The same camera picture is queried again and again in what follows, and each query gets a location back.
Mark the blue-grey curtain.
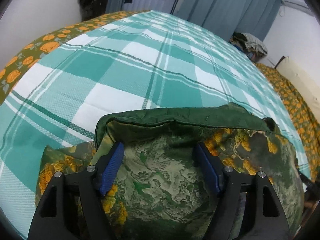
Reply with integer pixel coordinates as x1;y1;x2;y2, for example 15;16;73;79
105;0;281;41

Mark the pile of clothes by bed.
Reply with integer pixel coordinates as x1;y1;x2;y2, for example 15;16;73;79
229;32;268;63

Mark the beige headboard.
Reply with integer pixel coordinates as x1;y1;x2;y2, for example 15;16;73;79
275;56;319;122

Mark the orange floral bed sheet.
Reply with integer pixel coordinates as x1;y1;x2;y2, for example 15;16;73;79
1;11;319;179

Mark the green floral patterned garment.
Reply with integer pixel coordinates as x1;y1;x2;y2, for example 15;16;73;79
28;103;304;239

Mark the teal white plaid blanket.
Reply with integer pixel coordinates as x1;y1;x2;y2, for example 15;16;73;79
1;11;304;239

